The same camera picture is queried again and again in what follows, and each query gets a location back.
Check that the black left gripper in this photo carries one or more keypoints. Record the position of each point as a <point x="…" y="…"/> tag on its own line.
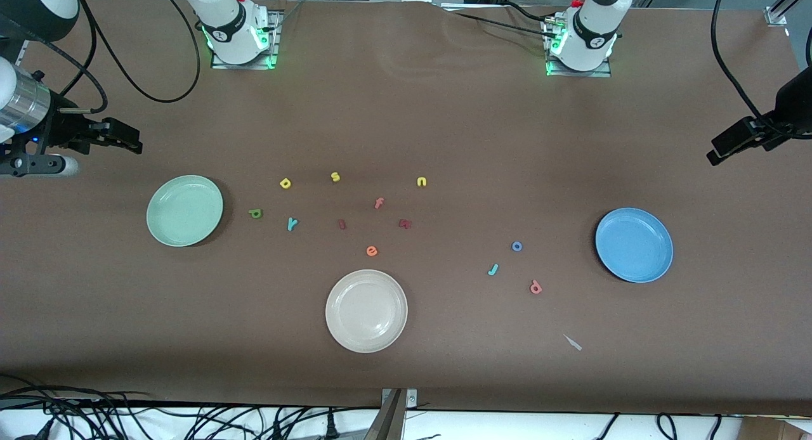
<point x="788" y="115"/>

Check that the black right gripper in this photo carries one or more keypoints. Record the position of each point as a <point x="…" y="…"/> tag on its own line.
<point x="65" y="133"/>

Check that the teal foam letter y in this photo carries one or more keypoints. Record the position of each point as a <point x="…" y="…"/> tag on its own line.
<point x="292" y="224"/>

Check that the pink foam letter d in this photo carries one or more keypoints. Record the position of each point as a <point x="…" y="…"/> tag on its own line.
<point x="533" y="290"/>

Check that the teal foam letter j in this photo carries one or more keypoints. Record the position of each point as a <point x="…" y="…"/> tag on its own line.
<point x="494" y="269"/>

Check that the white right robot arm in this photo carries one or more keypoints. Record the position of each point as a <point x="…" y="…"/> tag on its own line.
<point x="231" y="28"/>

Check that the green plate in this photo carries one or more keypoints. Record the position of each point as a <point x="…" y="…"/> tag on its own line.
<point x="184" y="210"/>

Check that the aluminium corner profile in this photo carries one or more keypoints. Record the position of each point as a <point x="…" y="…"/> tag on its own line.
<point x="777" y="14"/>

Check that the blue plate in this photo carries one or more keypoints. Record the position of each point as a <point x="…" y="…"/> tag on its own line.
<point x="634" y="245"/>

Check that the small white paper scrap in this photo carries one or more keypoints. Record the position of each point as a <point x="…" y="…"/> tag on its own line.
<point x="573" y="343"/>

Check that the brown cardboard box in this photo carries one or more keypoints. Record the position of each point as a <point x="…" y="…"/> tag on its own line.
<point x="774" y="430"/>

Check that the cream white plate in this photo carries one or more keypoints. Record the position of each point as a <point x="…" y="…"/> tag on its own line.
<point x="366" y="310"/>

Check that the black power plug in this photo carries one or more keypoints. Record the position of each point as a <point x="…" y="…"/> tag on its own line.
<point x="330" y="425"/>

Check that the aluminium table leg profile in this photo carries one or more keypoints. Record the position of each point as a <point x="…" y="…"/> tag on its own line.
<point x="387" y="421"/>

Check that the aluminium edge rail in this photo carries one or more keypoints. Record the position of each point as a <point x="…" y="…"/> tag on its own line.
<point x="21" y="52"/>

